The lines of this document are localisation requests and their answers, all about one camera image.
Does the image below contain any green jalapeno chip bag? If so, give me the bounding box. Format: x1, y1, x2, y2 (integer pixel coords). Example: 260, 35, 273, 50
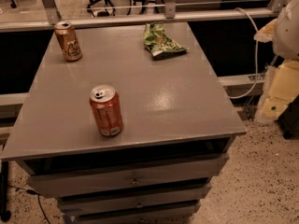
143, 22, 187, 60

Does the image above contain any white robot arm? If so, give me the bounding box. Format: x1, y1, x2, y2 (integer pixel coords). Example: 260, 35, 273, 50
254, 0, 299, 139

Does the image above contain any red coke can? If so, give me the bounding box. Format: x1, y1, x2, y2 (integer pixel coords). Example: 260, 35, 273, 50
89, 85, 123, 137

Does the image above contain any gold soda can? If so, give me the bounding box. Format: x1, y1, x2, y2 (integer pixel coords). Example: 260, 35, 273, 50
54, 21, 82, 62

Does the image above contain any grey drawer cabinet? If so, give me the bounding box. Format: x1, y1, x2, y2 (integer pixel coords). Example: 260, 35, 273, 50
0, 21, 248, 224

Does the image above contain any middle grey drawer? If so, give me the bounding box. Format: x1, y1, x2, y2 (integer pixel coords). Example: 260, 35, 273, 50
58, 183, 211, 216

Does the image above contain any grey drawer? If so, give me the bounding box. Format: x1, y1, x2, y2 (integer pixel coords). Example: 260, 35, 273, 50
64, 201, 202, 224
58, 183, 211, 216
28, 153, 228, 198

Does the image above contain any bottom grey drawer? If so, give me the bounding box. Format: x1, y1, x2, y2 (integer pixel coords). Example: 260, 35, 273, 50
64, 201, 202, 224

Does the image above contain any top grey drawer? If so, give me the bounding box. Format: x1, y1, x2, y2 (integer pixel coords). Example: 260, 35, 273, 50
28, 153, 228, 198

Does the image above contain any black stand leg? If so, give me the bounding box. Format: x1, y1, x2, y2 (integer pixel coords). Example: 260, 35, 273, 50
0, 161, 11, 222

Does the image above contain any metal railing frame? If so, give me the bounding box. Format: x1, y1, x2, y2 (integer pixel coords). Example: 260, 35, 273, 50
0, 0, 291, 31

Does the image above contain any white cable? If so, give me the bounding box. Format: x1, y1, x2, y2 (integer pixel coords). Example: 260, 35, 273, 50
226, 7, 265, 100

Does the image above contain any black floor cable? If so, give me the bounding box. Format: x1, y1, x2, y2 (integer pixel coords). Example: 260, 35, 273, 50
7, 185, 51, 224

